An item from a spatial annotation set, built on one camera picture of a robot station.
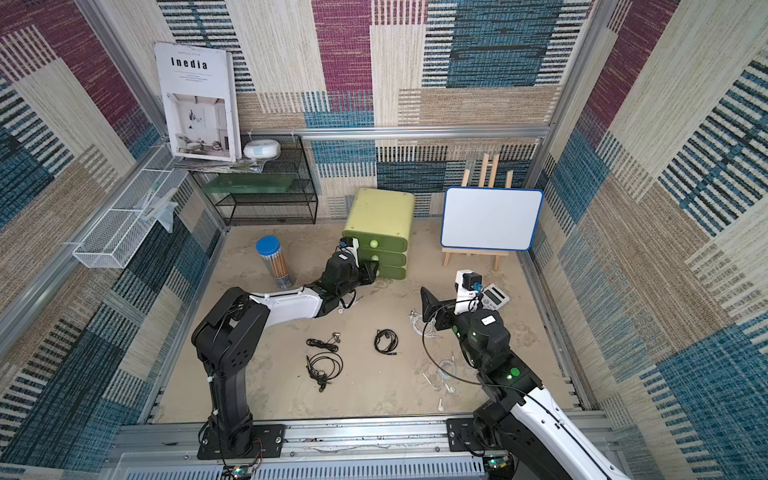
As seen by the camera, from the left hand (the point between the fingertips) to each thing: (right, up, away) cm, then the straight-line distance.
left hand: (376, 262), depth 95 cm
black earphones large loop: (-15, -29, -9) cm, 34 cm away
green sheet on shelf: (-41, +25, +2) cm, 48 cm away
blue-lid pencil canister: (-31, +4, -7) cm, 32 cm away
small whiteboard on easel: (+35, +13, -1) cm, 37 cm away
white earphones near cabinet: (-8, -12, -14) cm, 20 cm away
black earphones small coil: (-13, -24, -6) cm, 28 cm away
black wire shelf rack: (-32, +21, +25) cm, 45 cm away
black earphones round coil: (+5, -23, -5) cm, 24 cm away
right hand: (+16, -4, -23) cm, 28 cm away
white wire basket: (-59, +17, -16) cm, 63 cm away
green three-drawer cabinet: (+2, +12, -3) cm, 13 cm away
